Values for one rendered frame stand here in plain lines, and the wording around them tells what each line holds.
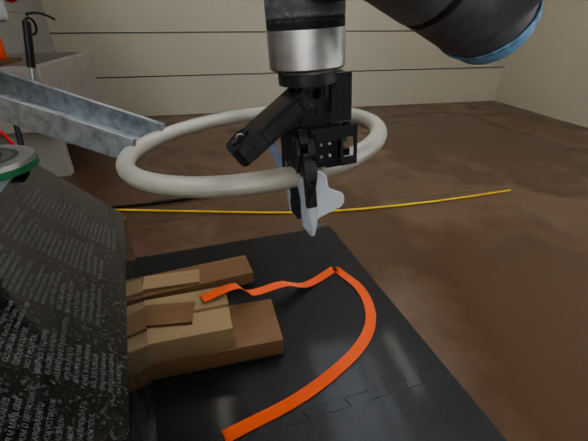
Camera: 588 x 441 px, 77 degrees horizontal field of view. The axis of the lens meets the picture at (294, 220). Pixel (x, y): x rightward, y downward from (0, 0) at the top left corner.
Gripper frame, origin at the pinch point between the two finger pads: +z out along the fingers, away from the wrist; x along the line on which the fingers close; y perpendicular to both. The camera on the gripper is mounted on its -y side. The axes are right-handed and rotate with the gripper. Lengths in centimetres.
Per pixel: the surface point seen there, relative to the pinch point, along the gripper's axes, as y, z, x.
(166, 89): -12, 48, 488
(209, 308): -16, 69, 68
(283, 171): -2.2, -8.2, -0.8
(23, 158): -48, -1, 52
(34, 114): -38, -13, 37
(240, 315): -5, 79, 71
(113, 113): -26, -10, 43
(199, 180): -12.8, -7.8, 2.6
